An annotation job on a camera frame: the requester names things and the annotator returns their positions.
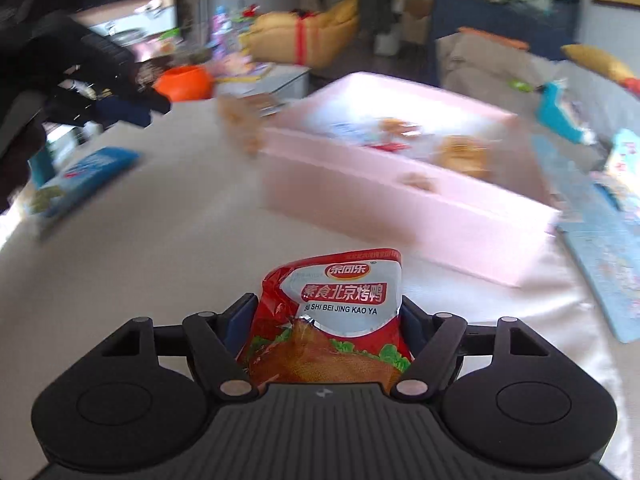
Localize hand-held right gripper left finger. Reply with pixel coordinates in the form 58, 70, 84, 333
101, 292, 259, 403

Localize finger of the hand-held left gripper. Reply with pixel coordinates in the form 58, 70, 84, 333
47, 96, 154, 129
107, 77, 173, 114

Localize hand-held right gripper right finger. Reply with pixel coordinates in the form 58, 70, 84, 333
390, 295, 547, 403

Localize green and blue snack packet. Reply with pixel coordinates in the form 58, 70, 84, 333
27, 146, 142, 239

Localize red snack packet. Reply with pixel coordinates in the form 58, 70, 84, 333
367, 140, 413, 155
236, 247, 417, 395

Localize pink gift box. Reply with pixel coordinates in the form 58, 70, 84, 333
257, 71, 564, 289

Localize bread packet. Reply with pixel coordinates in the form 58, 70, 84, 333
434, 134, 492, 179

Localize brown snack packet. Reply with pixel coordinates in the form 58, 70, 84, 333
379, 117, 418, 140

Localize blue and white snack packet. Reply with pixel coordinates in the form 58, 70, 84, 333
327, 121, 383, 147

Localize orange pumpkin bucket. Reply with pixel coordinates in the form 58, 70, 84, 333
152, 65, 216, 104

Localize beige tablecloth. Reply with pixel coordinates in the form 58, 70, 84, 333
0, 110, 632, 480

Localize pink plush toy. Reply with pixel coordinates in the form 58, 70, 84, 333
215, 54, 252, 77

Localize pink and blue water bottle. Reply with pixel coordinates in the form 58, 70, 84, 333
212, 5, 234, 61

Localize wafer biscuit pack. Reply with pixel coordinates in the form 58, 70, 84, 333
216, 93, 282, 158

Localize yellow book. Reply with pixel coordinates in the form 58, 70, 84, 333
216, 62, 274, 84

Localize yellow sofa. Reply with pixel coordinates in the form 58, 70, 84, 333
247, 0, 361, 69

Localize red ribbon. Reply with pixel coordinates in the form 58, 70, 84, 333
292, 14, 314, 66

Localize blue bunny sticker card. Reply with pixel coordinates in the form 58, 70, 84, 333
556, 194, 640, 346

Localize light blue flat card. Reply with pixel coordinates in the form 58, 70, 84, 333
532, 135, 602, 212

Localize dark hanging coat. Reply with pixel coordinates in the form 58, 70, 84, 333
333, 0, 397, 57

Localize blue toy machine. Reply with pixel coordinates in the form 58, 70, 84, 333
535, 79, 599, 146

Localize grey covered sofa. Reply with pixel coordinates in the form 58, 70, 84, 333
437, 32, 640, 171

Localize standing cartoon sticker card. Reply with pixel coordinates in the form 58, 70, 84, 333
602, 128, 640, 197

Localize beige chair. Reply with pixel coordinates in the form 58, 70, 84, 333
399, 0, 437, 57

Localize orange bolster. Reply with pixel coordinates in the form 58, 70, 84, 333
459, 26, 531, 51

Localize dark blue cabinet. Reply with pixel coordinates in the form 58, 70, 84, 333
430, 0, 582, 87

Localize yellow pillow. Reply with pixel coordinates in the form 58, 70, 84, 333
560, 43, 637, 81

